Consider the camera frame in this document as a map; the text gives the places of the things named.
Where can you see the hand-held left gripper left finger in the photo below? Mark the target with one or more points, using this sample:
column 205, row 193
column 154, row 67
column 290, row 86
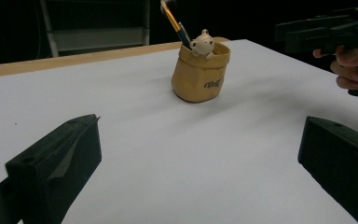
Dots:
column 52, row 168

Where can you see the white metal desk frame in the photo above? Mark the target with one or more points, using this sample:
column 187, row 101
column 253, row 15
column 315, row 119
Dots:
column 99, row 37

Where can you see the white table board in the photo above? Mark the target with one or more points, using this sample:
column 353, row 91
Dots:
column 167, row 155

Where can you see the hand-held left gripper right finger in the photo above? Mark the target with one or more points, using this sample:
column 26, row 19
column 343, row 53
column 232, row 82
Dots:
column 341, row 168

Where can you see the tan bear pen holder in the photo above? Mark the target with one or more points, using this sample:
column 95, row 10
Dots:
column 195, row 81

